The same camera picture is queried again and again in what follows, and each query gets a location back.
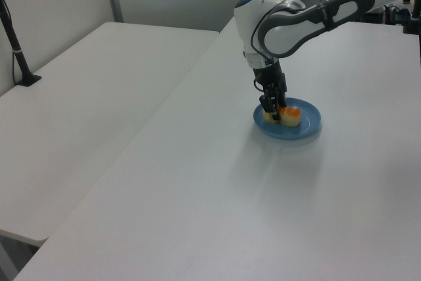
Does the bread with orange glaze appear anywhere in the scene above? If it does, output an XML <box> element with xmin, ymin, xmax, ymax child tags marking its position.
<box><xmin>263</xmin><ymin>106</ymin><xmax>303</xmax><ymax>128</ymax></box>

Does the blue round plate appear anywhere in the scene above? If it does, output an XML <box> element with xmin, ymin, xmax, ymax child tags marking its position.
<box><xmin>253</xmin><ymin>97</ymin><xmax>323</xmax><ymax>141</ymax></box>

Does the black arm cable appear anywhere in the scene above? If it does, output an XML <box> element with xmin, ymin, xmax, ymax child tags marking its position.
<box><xmin>251</xmin><ymin>0</ymin><xmax>299</xmax><ymax>65</ymax></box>

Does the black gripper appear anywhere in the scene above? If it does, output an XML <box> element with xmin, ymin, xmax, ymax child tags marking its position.
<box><xmin>251</xmin><ymin>63</ymin><xmax>288</xmax><ymax>122</ymax></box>

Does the black electronics box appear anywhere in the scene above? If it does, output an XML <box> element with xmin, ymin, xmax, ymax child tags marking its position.
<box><xmin>362</xmin><ymin>3</ymin><xmax>412</xmax><ymax>26</ymax></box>

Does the black camera pole stand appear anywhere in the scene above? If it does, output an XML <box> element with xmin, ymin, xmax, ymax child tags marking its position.
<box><xmin>0</xmin><ymin>0</ymin><xmax>43</xmax><ymax>88</ymax></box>

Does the black clamp post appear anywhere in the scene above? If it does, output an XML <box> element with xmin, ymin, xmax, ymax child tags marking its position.
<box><xmin>402</xmin><ymin>0</ymin><xmax>421</xmax><ymax>36</ymax></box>

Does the white side table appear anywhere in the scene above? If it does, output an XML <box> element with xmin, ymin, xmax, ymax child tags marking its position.
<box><xmin>0</xmin><ymin>21</ymin><xmax>220</xmax><ymax>248</ymax></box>

